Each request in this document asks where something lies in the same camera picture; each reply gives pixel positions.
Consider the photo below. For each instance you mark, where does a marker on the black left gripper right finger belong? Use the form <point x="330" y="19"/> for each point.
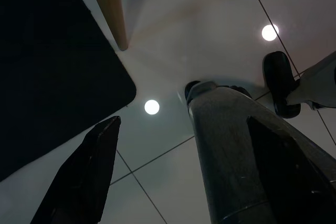
<point x="294" y="182"/>

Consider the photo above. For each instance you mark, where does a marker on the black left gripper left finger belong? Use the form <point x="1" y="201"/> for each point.
<point x="78" y="182"/>

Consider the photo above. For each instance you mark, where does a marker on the grey left robot leg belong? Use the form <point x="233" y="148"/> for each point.
<point x="225" y="155"/>

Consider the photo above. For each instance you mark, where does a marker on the grey robot leg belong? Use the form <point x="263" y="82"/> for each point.
<point x="315" y="85"/>
<point x="225" y="155"/>

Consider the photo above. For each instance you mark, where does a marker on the grey right robot leg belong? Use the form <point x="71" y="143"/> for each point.
<point x="315" y="85"/>

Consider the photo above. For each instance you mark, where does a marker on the black right robot foot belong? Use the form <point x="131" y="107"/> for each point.
<point x="278" y="77"/>

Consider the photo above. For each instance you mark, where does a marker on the black robot foot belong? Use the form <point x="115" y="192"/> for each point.
<point x="278" y="77"/>
<point x="189" y="91"/>

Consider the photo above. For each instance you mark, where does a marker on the black floor mat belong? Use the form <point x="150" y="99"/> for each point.
<point x="52" y="64"/>

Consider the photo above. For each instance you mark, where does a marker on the black left robot foot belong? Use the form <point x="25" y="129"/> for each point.
<point x="189" y="91"/>

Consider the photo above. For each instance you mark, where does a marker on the wooden dining table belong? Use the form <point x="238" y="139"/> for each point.
<point x="110" y="3"/>

